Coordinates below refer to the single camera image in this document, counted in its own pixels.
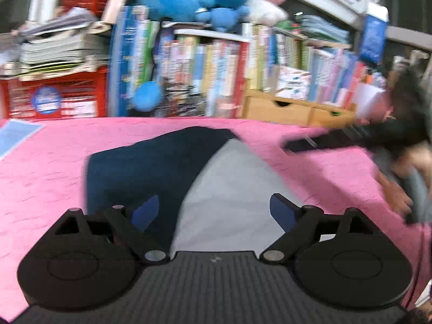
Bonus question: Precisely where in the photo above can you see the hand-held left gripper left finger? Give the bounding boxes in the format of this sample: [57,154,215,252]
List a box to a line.
[54,195,170,265]

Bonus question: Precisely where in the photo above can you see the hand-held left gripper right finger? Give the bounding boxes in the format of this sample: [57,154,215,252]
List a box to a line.
[261,193,385,264]

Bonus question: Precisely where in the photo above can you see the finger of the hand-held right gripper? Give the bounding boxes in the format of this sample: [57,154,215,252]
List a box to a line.
[283,130,372,154]

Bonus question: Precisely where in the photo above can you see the navy and white jacket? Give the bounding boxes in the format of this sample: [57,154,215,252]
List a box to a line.
[86,126,304,254]

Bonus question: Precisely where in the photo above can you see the person's right hand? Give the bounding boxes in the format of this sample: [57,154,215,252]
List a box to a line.
[375,142,432,216]

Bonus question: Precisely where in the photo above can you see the white card sheet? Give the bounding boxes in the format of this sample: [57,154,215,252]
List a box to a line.
[356,84,392,122]

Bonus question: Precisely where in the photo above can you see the wooden drawer organizer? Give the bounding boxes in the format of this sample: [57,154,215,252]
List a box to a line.
[243,89,356,129]

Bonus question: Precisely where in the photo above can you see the row of blue red books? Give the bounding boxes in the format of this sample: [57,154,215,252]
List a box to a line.
[307,47,375,109]

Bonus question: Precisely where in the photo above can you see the white pencil print box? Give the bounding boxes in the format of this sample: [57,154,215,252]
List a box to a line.
[275,67,313,100]

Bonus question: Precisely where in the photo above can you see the blue card box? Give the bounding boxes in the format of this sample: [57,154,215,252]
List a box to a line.
[358,3,389,65]

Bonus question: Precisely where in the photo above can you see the pink bunny print blanket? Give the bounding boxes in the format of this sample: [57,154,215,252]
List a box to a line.
[0,116,432,321]

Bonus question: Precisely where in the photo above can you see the row of green spine books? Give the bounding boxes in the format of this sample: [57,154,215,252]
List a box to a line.
[248,23,316,95]

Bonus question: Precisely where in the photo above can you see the stack of light blue folders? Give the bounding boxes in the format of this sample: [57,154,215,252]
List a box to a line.
[299,15,352,44]

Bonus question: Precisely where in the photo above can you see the miniature bicycle model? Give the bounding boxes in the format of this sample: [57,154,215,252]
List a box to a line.
[158,88,206,117]

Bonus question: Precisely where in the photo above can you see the blue plush ball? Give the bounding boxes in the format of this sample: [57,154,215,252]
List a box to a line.
[133,81,164,112]

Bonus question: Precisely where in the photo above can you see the red plastic crate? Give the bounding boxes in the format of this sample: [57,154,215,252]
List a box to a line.
[0,67,109,120]

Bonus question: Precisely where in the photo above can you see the row of colourful books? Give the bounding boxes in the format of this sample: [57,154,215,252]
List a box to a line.
[155,29,250,119]

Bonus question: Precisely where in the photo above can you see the light blue booklet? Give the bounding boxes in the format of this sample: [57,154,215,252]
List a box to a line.
[0,119,46,161]

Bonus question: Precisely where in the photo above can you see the row of tall blue books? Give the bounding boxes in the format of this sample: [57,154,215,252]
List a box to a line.
[108,5,159,117]

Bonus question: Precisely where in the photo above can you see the small blue plush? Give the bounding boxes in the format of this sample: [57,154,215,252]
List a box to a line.
[196,5,250,32]

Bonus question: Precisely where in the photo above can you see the stack of papers and workbooks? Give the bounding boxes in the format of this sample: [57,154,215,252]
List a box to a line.
[0,7,112,82]

